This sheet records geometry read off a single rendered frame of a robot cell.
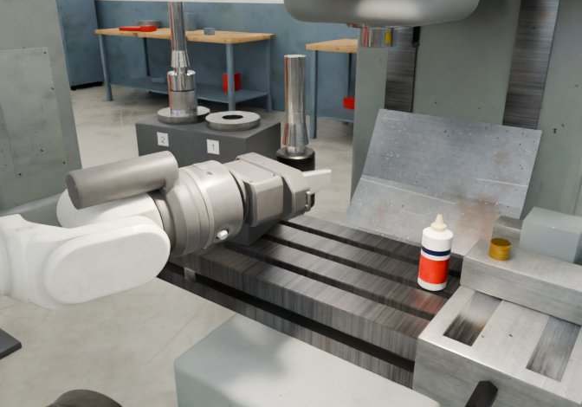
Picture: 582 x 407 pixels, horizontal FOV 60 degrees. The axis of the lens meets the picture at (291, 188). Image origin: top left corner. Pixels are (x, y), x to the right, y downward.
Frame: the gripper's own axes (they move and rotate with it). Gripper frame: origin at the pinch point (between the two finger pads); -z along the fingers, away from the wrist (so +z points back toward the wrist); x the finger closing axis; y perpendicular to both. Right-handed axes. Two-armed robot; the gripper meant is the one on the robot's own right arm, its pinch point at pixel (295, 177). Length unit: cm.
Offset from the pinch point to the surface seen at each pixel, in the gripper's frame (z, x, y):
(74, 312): -11, 164, 114
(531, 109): -53, -3, -1
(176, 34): -3.0, 33.2, -14.6
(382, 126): -44, 23, 6
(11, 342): 17, 155, 111
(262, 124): -11.7, 22.0, -0.3
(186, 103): -3.1, 31.8, -3.4
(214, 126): -3.4, 23.9, -0.9
